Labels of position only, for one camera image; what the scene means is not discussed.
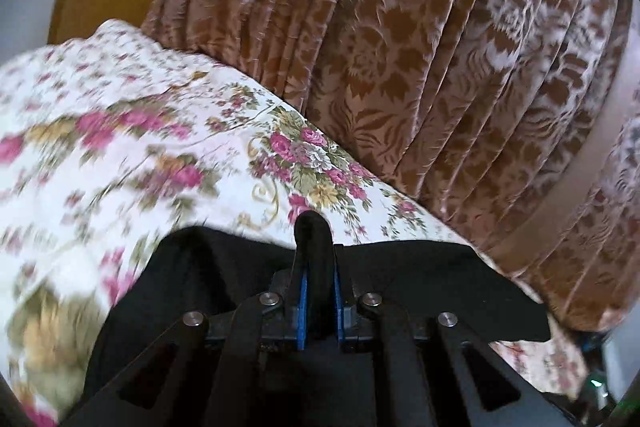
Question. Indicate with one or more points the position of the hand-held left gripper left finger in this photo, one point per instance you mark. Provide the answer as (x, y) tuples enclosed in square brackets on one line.
[(301, 312)]

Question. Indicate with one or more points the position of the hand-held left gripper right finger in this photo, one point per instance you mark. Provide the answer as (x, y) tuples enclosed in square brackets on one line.
[(341, 314)]

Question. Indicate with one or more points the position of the black pants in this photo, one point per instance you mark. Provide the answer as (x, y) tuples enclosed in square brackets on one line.
[(200, 267)]

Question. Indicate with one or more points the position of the floral bedspread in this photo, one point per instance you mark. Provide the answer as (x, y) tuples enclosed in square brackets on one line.
[(150, 107)]

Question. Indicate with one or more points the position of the brown floral curtain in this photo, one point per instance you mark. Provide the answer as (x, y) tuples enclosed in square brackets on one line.
[(400, 57)]

